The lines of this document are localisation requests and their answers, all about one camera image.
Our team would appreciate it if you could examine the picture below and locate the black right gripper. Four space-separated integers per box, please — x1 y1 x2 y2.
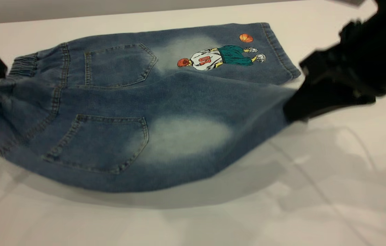
283 10 386 123

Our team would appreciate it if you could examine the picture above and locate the blue denim shorts basketball print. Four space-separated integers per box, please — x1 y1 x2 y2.
0 22 302 193

